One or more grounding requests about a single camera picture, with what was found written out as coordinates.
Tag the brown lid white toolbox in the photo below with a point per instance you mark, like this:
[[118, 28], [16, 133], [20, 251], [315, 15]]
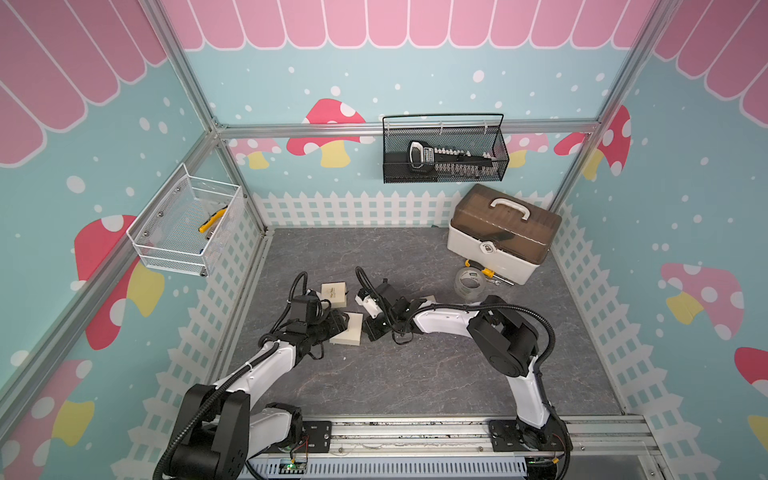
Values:
[[506, 235]]

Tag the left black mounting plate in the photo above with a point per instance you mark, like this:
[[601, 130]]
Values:
[[309, 437]]

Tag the yellow black utility knife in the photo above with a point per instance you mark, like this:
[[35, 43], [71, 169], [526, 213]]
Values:
[[212, 221]]

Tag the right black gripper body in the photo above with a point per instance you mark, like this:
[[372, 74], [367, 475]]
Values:
[[377, 327]]

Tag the cream tan-drawer jewelry box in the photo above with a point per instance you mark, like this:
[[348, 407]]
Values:
[[351, 336]]

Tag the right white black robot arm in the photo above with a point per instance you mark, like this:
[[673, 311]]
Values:
[[513, 339]]

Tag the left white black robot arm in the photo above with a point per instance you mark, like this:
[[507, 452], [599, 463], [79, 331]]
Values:
[[215, 433]]

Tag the black mounting plate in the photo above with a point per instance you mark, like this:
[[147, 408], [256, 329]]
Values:
[[309, 437], [510, 435]]

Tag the white wire wall basket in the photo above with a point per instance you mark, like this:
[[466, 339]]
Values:
[[165, 235]]

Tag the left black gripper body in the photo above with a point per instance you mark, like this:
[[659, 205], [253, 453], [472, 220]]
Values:
[[325, 327]]

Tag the black wire wall basket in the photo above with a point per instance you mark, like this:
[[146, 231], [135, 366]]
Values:
[[476, 132]]

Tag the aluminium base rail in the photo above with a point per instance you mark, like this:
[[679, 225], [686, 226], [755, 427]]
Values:
[[459, 447]]

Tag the clear tape roll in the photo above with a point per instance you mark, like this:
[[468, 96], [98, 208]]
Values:
[[469, 284]]

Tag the small green circuit board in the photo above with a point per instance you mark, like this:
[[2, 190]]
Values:
[[289, 466]]

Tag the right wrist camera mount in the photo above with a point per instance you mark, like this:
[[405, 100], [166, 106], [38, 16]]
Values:
[[373, 304]]

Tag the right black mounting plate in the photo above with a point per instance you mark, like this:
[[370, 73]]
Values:
[[510, 435]]

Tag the black socket bit set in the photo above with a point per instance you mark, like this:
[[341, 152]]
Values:
[[446, 162]]

